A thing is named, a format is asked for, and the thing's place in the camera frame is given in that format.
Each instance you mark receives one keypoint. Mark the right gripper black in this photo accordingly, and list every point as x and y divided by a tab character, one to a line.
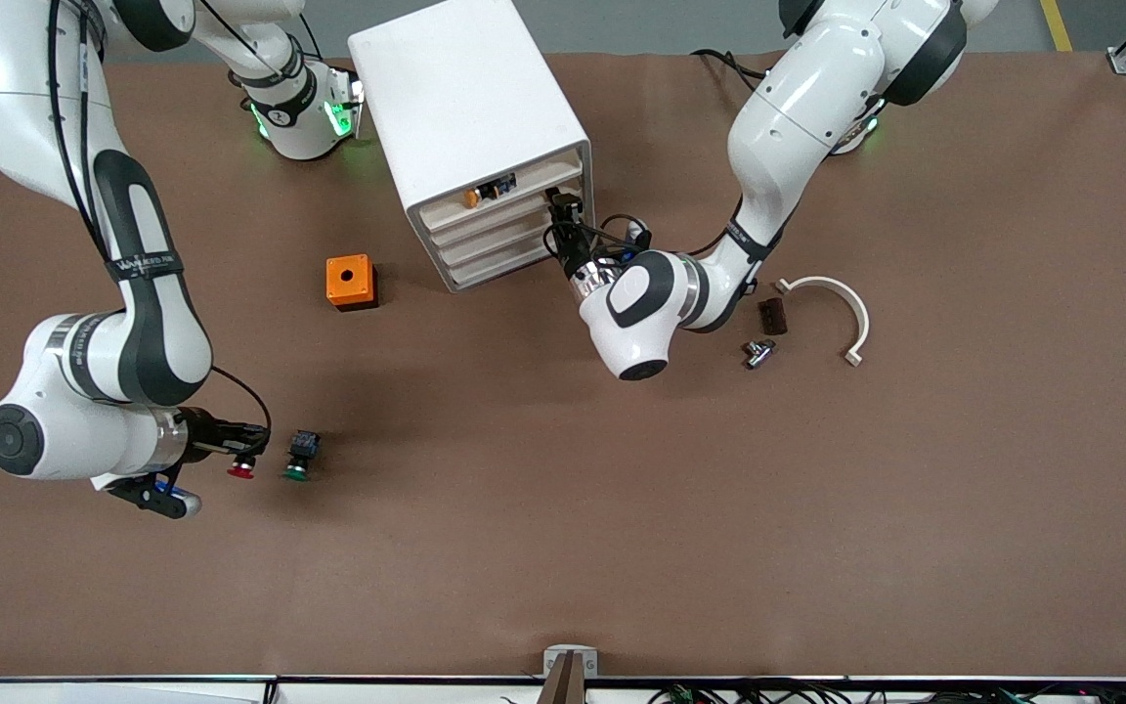
199	436

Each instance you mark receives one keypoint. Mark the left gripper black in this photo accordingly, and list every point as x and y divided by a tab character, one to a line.
574	255

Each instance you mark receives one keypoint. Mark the red mushroom push button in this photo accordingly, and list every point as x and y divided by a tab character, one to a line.
241	470

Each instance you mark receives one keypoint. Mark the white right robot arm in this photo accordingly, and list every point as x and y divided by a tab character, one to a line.
35	98

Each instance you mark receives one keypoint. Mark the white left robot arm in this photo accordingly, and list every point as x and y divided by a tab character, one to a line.
798	108

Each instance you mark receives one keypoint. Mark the green mushroom push button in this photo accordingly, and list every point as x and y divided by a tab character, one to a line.
296	472

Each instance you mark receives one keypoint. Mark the orange mushroom push button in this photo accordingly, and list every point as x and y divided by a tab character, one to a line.
472	198

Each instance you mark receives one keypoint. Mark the brown cylindrical block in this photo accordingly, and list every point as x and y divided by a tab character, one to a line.
772	317

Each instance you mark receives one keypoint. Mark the silver metal tee fitting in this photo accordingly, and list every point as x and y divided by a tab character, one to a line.
758	354

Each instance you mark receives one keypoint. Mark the orange button enclosure box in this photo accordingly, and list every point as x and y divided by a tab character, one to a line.
348	279

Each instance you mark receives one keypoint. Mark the silver metal table bracket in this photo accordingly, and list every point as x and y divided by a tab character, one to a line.
571	660

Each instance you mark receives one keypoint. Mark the brown post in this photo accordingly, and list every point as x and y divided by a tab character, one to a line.
565	684

